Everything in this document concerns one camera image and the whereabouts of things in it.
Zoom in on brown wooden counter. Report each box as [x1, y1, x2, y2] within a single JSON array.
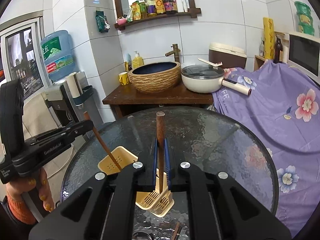
[[102, 82, 213, 120]]

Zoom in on yellow cylinder roll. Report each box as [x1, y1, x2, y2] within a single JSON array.
[[263, 17, 275, 60]]

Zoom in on yellow soap dispenser bottle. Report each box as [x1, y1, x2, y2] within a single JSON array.
[[132, 51, 144, 69]]

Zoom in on brass faucet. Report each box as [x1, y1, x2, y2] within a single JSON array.
[[165, 44, 181, 62]]

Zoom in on green hanging packet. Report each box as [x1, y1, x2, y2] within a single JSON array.
[[95, 10, 110, 33]]

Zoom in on white microwave oven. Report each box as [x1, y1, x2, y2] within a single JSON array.
[[288, 32, 320, 84]]

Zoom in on white pan with lid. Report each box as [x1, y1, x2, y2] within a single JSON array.
[[181, 65, 252, 96]]

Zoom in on cream plastic utensil holder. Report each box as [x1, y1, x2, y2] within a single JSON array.
[[98, 146, 175, 218]]

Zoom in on yellow oil bottle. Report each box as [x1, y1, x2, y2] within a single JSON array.
[[155, 0, 165, 15]]

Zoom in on brown white bin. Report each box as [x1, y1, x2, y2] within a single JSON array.
[[208, 42, 247, 69]]

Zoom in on dark wooden wall shelf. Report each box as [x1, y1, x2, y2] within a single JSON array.
[[114, 0, 201, 31]]

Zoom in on green stacked containers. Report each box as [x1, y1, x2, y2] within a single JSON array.
[[294, 1, 315, 36]]

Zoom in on yellow mug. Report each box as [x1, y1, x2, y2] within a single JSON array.
[[118, 72, 130, 86]]

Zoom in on woven pattern basin sink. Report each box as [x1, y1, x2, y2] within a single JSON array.
[[129, 62, 181, 94]]

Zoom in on water dispenser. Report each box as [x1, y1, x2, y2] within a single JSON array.
[[42, 72, 103, 128]]

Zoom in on dark soy sauce bottle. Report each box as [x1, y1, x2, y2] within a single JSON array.
[[163, 0, 177, 14]]

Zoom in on blue water jug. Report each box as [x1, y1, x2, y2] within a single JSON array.
[[40, 30, 76, 83]]

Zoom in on dark brown bottle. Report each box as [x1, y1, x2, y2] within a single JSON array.
[[273, 36, 283, 63]]

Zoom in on left hand with yellow nails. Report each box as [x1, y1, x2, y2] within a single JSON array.
[[5, 167, 55, 225]]

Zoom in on purple floral cloth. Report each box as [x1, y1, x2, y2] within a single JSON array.
[[213, 60, 319, 239]]

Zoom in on brown wooden chopstick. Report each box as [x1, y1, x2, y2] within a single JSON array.
[[92, 126, 122, 171], [156, 111, 165, 193]]

